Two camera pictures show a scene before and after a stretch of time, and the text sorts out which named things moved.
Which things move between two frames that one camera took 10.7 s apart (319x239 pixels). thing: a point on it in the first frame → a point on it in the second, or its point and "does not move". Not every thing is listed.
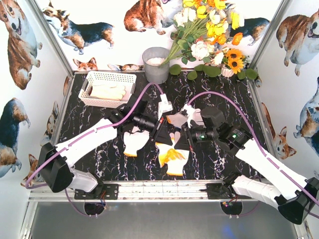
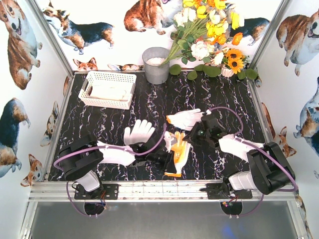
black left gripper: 157,129 → 168,158
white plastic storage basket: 109,90 does not move
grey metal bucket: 155,73 does not move
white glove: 135,141 does not move
